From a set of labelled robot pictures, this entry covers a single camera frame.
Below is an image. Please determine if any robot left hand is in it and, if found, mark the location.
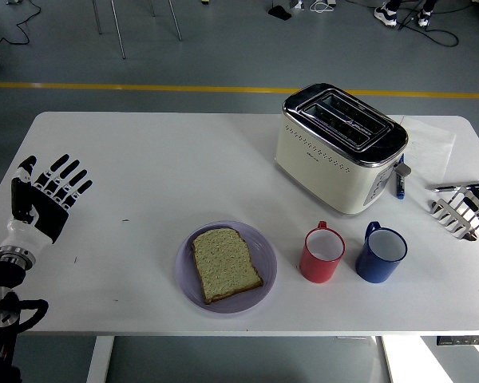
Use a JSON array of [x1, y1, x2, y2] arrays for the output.
[[0, 153, 94, 254]]

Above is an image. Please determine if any brown bread slice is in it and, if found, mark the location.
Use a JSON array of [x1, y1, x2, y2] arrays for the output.
[[190, 227, 264, 306]]

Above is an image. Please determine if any purple plate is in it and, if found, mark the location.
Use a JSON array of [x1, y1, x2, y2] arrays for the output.
[[174, 220, 279, 317]]

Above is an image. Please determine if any silver metal toast rack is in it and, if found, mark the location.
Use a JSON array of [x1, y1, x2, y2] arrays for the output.
[[429, 185, 479, 243]]

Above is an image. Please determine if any black and silver pen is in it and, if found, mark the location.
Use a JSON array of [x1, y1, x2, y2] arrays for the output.
[[426, 182, 479, 193]]

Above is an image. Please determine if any black table control panel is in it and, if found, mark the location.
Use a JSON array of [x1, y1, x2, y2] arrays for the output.
[[436, 336, 479, 346]]

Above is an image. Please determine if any blue marker pen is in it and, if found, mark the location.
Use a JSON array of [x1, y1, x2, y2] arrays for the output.
[[391, 153, 407, 200]]

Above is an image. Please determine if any white paper sheet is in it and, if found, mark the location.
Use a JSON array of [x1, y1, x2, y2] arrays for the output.
[[398, 115, 458, 184]]

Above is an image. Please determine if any blue mug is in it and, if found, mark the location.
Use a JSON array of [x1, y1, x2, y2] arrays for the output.
[[354, 221, 408, 284]]

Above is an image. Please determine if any white table leg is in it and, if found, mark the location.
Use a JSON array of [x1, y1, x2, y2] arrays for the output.
[[85, 336, 115, 383], [380, 336, 398, 383]]

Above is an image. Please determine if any red mug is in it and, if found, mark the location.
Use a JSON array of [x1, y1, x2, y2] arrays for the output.
[[299, 220, 346, 284]]

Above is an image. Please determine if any cream and chrome toaster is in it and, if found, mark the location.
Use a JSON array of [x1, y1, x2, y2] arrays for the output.
[[274, 82, 412, 217]]

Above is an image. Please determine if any metal-legged chair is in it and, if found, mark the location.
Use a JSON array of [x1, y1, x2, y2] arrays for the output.
[[91, 0, 184, 60]]

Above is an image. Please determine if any person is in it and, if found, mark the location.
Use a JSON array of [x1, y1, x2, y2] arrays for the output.
[[373, 0, 440, 28]]

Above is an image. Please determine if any black foot pedal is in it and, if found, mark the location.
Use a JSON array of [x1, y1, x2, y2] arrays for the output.
[[267, 4, 292, 21]]

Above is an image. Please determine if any thin black floor cable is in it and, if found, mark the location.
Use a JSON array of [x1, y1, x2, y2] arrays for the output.
[[0, 0, 43, 47]]

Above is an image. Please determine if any thick black floor cable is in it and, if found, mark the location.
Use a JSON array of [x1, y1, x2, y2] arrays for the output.
[[397, 7, 460, 48]]

